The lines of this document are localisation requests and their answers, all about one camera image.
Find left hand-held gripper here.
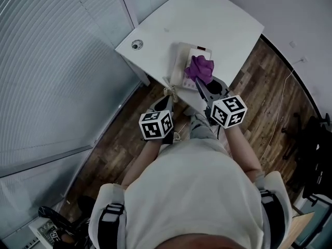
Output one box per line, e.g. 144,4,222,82
139,96,175,145

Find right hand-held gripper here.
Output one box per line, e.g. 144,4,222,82
195,77,248,130

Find purple cloth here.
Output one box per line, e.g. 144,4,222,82
184,55,215,86

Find white telephone handset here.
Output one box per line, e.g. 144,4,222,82
170,45,191,86

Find person's right forearm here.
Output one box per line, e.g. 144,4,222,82
224,124,262,178

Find person's left forearm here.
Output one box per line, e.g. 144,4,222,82
121,139,164,189

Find person's grey trouser leg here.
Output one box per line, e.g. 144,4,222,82
190,113,221,141

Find beige telephone base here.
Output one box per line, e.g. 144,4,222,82
177,41,213,90

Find white table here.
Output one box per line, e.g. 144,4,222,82
115,0,265,119

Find person's white shirt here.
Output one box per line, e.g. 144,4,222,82
88,136,294,249

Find black office chair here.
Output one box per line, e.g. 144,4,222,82
281,110,332,210

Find white window blinds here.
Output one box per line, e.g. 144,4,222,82
0,0,138,171
0,149,98,246

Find light wooden panel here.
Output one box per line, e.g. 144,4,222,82
284,211,316,249

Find white equipment box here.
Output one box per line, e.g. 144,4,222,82
28,220,60,249

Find beige coiled phone cord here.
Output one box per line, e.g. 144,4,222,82
162,76,180,103

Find white floor cable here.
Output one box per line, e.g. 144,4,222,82
259,58,306,163

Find person's left harness strap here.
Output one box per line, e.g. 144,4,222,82
97,203,125,249

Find person's harness strap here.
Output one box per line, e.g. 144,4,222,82
97,203,125,249
259,189,286,249

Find person's right harness strap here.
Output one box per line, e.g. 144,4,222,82
259,189,286,249

